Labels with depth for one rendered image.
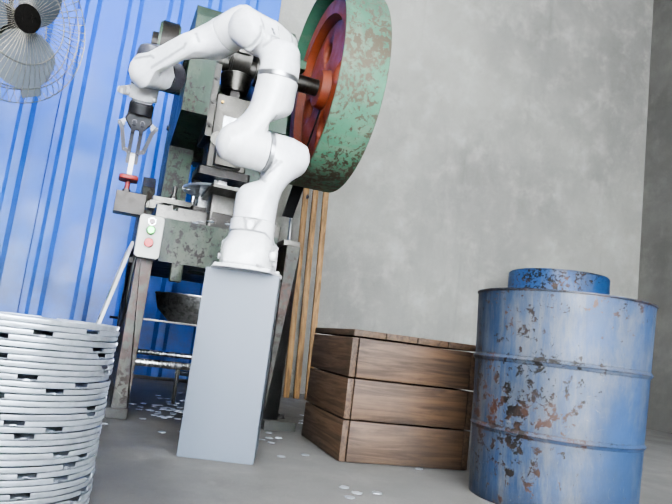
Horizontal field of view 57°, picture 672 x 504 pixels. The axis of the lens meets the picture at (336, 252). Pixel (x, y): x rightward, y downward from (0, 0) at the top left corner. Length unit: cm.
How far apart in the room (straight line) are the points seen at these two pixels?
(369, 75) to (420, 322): 206
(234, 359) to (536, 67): 374
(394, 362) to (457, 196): 257
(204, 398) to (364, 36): 139
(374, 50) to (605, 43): 324
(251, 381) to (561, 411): 70
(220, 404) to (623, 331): 92
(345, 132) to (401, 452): 114
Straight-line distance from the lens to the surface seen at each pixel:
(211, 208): 224
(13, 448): 97
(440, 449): 183
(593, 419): 147
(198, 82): 240
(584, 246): 479
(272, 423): 214
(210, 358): 154
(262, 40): 174
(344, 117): 228
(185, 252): 214
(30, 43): 264
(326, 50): 280
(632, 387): 153
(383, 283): 388
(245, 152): 163
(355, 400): 171
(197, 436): 156
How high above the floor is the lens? 30
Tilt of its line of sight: 8 degrees up
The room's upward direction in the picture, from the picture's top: 7 degrees clockwise
